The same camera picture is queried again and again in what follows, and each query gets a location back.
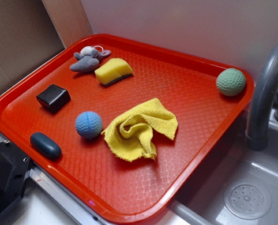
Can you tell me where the black metal mount bracket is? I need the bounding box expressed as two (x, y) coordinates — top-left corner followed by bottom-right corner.
(0, 142), (31, 220)

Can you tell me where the grey toy faucet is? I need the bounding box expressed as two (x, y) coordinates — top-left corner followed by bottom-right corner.
(246, 43), (278, 151)

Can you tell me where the yellow sponge with grey pad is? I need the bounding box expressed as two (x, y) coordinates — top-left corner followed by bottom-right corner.
(94, 58), (133, 86)

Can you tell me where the dark green plastic pickle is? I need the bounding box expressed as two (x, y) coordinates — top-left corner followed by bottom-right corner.
(30, 132), (62, 160)

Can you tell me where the red plastic tray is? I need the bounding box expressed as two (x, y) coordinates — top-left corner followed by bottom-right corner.
(0, 34), (254, 224)

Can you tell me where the brown cardboard panel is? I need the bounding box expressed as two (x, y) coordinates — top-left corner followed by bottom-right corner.
(0, 0), (93, 95)

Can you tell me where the blue dimpled ball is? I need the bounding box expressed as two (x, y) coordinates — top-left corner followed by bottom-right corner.
(75, 111), (103, 140)

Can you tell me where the silver metal edge rail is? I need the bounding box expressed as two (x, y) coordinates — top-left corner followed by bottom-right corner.
(0, 133), (107, 225)

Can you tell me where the yellow woven cloth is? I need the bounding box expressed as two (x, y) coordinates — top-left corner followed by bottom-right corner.
(101, 98), (178, 162)

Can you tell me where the grey plastic sink basin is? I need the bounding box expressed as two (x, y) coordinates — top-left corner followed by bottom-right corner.
(169, 113), (278, 225)

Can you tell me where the green dimpled ball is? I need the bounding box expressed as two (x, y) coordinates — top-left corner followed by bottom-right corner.
(216, 68), (246, 97)

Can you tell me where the grey plush elephant toy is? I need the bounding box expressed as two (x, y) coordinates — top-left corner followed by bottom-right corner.
(70, 45), (112, 73)

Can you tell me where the black rectangular block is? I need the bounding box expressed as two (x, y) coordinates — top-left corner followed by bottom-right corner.
(36, 84), (71, 113)

